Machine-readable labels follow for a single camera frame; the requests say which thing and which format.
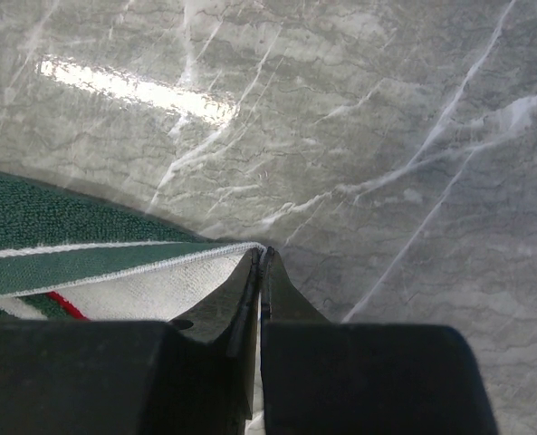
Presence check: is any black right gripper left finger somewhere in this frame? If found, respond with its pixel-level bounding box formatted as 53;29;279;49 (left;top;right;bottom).
0;249;260;434

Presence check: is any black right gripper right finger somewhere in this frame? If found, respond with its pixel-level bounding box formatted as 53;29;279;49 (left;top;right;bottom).
260;249;498;434

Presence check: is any green white striped towel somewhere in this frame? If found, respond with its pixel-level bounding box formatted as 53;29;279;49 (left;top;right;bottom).
0;172;265;322

